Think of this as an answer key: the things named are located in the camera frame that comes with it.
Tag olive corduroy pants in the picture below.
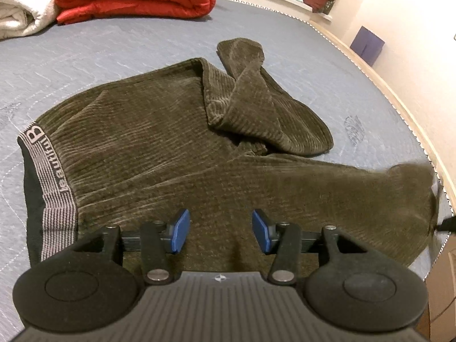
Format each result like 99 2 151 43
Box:
18 38 437 272

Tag grey quilted mattress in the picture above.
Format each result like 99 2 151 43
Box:
1 0 431 341

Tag white folded blanket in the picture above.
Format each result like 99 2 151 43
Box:
1 0 59 39

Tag purple paper on wall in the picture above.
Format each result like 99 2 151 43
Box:
350 26 385 66

